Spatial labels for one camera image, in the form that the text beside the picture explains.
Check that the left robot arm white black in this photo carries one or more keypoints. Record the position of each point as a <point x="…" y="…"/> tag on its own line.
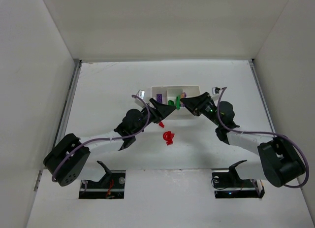
<point x="67" y="161"/>

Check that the small green lego brick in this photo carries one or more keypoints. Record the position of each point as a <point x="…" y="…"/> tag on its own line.
<point x="170" y="102"/>

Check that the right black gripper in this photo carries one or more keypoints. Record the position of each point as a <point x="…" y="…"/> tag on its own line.
<point x="203" y="104"/>

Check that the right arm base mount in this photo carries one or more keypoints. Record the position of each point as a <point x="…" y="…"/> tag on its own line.
<point x="227" y="184"/>

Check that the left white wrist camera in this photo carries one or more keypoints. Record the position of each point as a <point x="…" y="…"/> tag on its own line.
<point x="140" y="98"/>

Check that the purple lego brick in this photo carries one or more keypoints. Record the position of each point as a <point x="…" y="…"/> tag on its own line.
<point x="159" y="98"/>

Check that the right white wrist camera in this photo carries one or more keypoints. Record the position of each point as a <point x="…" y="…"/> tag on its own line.
<point x="216" y="91"/>

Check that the white three-compartment container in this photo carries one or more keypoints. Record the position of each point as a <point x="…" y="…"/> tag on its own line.
<point x="171" y="93"/>

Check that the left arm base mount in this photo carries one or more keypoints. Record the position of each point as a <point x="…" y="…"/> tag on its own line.
<point x="110" y="186"/>

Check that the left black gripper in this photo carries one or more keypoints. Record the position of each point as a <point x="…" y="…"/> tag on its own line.
<point x="154" y="110"/>

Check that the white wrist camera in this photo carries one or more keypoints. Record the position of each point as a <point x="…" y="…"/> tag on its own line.
<point x="140" y="98"/>
<point x="216" y="91"/>

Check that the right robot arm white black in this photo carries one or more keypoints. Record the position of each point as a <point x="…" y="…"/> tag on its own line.
<point x="281" y="159"/>

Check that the green plate purple brick lego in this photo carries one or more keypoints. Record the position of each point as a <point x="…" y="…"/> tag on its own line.
<point x="179" y="104"/>

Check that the red round lego piece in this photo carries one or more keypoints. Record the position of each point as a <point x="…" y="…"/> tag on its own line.
<point x="168" y="137"/>

